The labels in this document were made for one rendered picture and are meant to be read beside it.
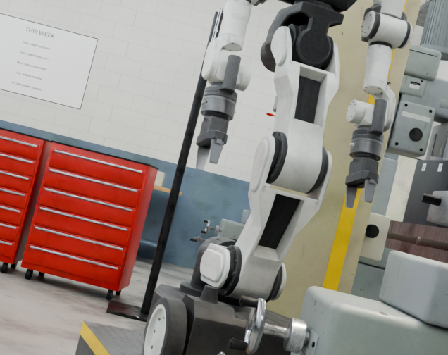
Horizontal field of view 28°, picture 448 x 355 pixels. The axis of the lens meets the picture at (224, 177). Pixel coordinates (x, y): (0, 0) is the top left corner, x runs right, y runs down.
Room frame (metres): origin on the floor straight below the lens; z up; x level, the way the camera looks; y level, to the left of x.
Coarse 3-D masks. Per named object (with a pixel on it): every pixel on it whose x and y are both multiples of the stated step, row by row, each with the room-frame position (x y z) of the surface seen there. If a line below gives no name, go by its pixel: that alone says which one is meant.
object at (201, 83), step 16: (192, 112) 5.93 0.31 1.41; (192, 128) 5.93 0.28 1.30; (176, 176) 5.93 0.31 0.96; (176, 192) 5.93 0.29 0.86; (160, 240) 5.94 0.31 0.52; (160, 256) 5.93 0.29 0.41; (112, 304) 5.98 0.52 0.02; (128, 304) 6.18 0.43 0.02; (144, 304) 5.93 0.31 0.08; (144, 320) 5.71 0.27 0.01
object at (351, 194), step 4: (348, 188) 2.48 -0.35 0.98; (352, 188) 2.49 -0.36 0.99; (356, 188) 2.49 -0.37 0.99; (348, 192) 2.48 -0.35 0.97; (352, 192) 2.49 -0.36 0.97; (348, 196) 2.48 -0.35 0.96; (352, 196) 2.48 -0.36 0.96; (348, 200) 2.48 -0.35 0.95; (352, 200) 2.48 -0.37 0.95; (348, 204) 2.48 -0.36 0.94; (352, 204) 2.48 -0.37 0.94
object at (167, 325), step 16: (160, 304) 2.20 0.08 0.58; (176, 304) 2.15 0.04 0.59; (160, 320) 2.21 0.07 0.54; (176, 320) 2.11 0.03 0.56; (144, 336) 2.27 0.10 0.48; (160, 336) 2.18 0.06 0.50; (176, 336) 2.10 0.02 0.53; (144, 352) 2.23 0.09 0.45; (160, 352) 2.11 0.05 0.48; (176, 352) 2.10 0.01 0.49
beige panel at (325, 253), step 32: (416, 0) 3.60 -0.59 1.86; (352, 32) 3.58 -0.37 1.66; (352, 64) 3.58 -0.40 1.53; (352, 96) 3.58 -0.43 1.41; (352, 128) 3.59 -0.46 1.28; (352, 160) 3.59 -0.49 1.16; (320, 224) 3.58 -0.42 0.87; (352, 224) 3.59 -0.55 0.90; (288, 256) 3.58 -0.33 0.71; (320, 256) 3.59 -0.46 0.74; (352, 256) 3.60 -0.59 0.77; (288, 288) 3.58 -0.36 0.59
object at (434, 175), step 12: (432, 156) 2.48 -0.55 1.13; (420, 168) 2.50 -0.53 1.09; (432, 168) 2.43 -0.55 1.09; (444, 168) 2.35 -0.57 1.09; (420, 180) 2.48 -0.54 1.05; (432, 180) 2.41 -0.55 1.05; (444, 180) 2.34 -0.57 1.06; (420, 192) 2.46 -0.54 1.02; (432, 192) 2.39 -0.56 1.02; (408, 204) 2.52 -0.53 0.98; (420, 204) 2.45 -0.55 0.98; (408, 216) 2.50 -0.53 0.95; (420, 216) 2.43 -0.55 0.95
